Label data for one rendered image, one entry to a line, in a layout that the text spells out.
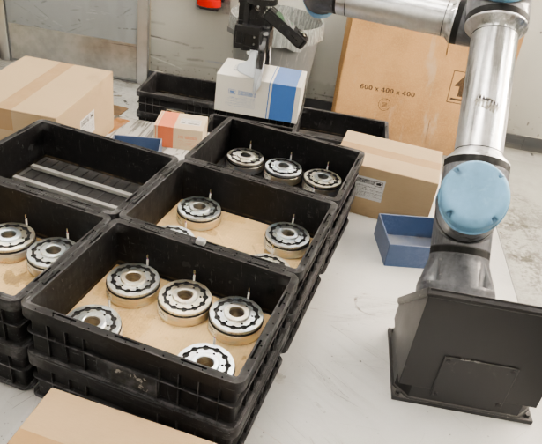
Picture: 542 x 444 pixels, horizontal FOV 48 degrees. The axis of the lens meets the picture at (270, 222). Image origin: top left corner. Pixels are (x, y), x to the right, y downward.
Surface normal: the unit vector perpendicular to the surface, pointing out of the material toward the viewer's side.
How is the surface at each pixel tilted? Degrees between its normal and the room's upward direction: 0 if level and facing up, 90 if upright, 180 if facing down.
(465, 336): 90
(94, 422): 0
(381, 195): 90
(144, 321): 0
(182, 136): 90
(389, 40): 81
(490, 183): 55
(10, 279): 0
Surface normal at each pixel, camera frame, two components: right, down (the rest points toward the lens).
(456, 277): -0.17, -0.51
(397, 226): 0.04, 0.55
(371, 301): 0.12, -0.83
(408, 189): -0.29, 0.50
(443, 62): -0.13, 0.37
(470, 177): -0.23, -0.09
